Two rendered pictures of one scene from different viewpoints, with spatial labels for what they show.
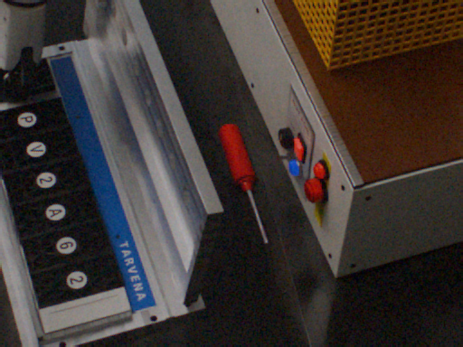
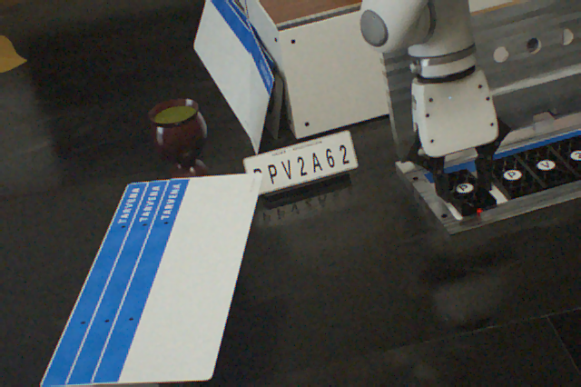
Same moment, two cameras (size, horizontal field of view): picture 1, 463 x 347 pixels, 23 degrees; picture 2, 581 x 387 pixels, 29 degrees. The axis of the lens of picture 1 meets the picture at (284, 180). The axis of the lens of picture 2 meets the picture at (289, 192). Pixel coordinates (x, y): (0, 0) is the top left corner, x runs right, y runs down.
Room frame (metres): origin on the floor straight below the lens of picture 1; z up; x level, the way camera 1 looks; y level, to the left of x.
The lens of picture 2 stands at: (0.81, 1.64, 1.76)
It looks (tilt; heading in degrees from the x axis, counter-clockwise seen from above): 32 degrees down; 286
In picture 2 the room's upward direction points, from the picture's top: 10 degrees counter-clockwise
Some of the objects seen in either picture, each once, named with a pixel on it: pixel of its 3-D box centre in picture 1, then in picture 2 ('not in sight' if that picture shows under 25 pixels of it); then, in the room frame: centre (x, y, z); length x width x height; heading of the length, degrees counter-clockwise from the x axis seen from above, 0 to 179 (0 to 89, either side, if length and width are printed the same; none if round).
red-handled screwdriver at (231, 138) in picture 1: (246, 184); not in sight; (0.81, 0.05, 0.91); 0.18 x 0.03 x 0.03; 22
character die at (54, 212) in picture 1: (56, 214); not in sight; (0.73, 0.27, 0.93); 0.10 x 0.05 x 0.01; 115
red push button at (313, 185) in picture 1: (315, 190); not in sight; (0.75, -0.04, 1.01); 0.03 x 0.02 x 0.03; 26
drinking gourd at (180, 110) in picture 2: not in sight; (181, 143); (1.35, 0.24, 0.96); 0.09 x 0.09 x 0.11
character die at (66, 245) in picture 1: (67, 248); not in sight; (0.68, 0.24, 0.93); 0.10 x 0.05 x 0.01; 115
